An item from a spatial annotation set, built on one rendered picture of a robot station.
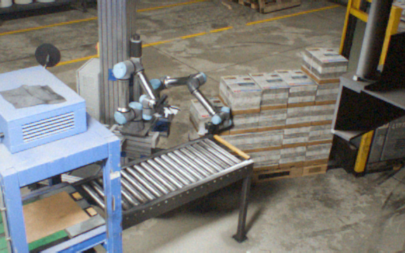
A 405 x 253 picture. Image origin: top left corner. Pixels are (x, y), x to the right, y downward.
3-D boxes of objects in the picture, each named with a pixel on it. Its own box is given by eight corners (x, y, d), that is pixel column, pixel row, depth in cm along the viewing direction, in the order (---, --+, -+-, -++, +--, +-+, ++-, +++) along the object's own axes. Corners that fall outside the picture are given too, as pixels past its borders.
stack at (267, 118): (185, 170, 550) (189, 98, 509) (286, 157, 584) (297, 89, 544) (196, 191, 518) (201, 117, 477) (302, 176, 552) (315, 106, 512)
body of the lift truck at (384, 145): (332, 143, 617) (344, 81, 578) (371, 138, 633) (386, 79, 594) (364, 176, 559) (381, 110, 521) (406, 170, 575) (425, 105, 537)
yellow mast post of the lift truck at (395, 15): (351, 167, 556) (389, 5, 470) (358, 166, 558) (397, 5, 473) (356, 172, 548) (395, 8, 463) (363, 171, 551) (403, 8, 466)
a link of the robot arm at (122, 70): (136, 121, 444) (136, 62, 418) (122, 127, 434) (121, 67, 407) (126, 117, 450) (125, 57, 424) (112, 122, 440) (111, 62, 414)
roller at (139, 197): (116, 175, 403) (116, 170, 400) (150, 206, 372) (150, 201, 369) (110, 177, 400) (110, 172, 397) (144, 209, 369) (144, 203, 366)
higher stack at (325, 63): (285, 157, 584) (303, 48, 521) (309, 154, 593) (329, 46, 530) (301, 176, 552) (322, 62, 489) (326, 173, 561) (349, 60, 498)
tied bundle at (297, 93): (271, 92, 535) (273, 71, 524) (297, 90, 543) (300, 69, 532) (287, 108, 503) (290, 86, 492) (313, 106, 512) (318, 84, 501)
